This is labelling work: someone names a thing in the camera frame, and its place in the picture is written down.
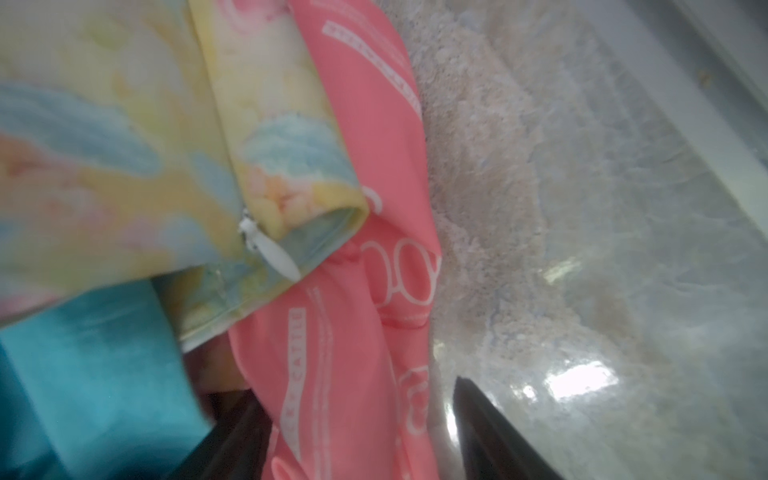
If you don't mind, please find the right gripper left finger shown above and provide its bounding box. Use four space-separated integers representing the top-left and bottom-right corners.
166 390 272 480

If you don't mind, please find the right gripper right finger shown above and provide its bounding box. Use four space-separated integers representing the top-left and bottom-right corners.
453 377 562 480

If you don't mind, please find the pink printed jacket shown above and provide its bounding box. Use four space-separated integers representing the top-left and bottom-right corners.
229 1 442 479

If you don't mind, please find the teal cloth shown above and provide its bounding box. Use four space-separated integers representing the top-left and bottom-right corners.
1 281 211 479

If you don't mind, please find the pastel floral cloth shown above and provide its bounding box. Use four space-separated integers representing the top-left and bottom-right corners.
1 1 368 351

